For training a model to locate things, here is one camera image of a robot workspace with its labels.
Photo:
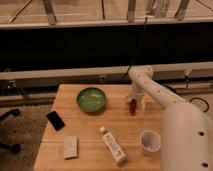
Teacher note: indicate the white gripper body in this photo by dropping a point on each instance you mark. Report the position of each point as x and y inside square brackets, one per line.
[136, 92]

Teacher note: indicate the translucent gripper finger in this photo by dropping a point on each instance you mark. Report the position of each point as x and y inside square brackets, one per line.
[128, 97]
[142, 103]

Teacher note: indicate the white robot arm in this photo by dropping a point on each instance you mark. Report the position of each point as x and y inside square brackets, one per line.
[184, 131]

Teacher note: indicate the green ceramic bowl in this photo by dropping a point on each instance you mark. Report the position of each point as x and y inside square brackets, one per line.
[91, 99]

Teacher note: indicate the white plastic cup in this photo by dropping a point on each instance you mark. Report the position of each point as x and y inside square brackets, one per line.
[150, 142]

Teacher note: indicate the white labelled bottle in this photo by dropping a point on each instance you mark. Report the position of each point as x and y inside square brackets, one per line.
[114, 148]

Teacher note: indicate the beige sponge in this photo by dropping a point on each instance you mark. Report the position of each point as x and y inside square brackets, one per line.
[70, 147]

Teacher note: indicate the black smartphone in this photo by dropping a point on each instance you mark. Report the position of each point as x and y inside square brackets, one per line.
[55, 120]

